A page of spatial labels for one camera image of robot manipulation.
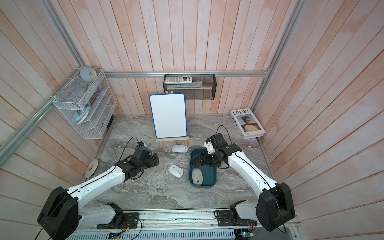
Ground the white mouse with logo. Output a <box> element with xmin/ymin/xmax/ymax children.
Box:
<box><xmin>168</xmin><ymin>165</ymin><xmax>184</xmax><ymax>178</ymax></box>

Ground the grey-white computer mouse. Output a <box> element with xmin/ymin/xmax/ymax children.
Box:
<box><xmin>192</xmin><ymin>168</ymin><xmax>203</xmax><ymax>186</ymax></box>

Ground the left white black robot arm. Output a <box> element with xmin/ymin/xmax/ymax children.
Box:
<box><xmin>37</xmin><ymin>143</ymin><xmax>159</xmax><ymax>240</ymax></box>

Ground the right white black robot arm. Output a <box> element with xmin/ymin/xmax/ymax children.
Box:
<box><xmin>192</xmin><ymin>133</ymin><xmax>296</xmax><ymax>232</ymax></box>

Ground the teal storage box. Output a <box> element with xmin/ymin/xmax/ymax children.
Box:
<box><xmin>189</xmin><ymin>149</ymin><xmax>217</xmax><ymax>189</ymax></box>

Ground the white mouse near easel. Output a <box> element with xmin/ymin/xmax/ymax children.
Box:
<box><xmin>172</xmin><ymin>145</ymin><xmax>188</xmax><ymax>153</ymax></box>

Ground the small wooden easel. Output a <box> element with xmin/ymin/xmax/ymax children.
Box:
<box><xmin>156</xmin><ymin>136</ymin><xmax>190</xmax><ymax>148</ymax></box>

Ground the Loewe book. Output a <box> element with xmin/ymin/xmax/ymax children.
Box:
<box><xmin>230</xmin><ymin>108</ymin><xmax>266</xmax><ymax>140</ymax></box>

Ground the white tape roll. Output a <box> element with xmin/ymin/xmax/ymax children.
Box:
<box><xmin>84</xmin><ymin>159</ymin><xmax>99</xmax><ymax>179</ymax></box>

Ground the blue-framed whiteboard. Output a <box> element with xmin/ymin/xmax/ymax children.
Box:
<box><xmin>149</xmin><ymin>93</ymin><xmax>188</xmax><ymax>139</ymax></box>

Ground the white calculator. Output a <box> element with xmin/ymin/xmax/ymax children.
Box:
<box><xmin>165</xmin><ymin>75</ymin><xmax>193</xmax><ymax>85</ymax></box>

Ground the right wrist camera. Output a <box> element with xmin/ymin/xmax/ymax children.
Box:
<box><xmin>204</xmin><ymin>141</ymin><xmax>216</xmax><ymax>155</ymax></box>

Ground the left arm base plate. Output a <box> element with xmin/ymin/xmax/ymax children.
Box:
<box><xmin>97</xmin><ymin>213</ymin><xmax>139</xmax><ymax>230</ymax></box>

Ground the aluminium front rail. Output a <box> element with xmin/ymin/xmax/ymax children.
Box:
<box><xmin>69</xmin><ymin>209</ymin><xmax>306</xmax><ymax>240</ymax></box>

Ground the black mesh wall basket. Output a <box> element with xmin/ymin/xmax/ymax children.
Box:
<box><xmin>163</xmin><ymin>74</ymin><xmax>217</xmax><ymax>101</ymax></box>

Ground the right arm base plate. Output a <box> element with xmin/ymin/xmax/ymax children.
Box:
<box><xmin>214</xmin><ymin>210</ymin><xmax>258</xmax><ymax>227</ymax></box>

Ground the white wire shelf rack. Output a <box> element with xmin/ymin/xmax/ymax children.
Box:
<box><xmin>53</xmin><ymin>69</ymin><xmax>117</xmax><ymax>140</ymax></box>

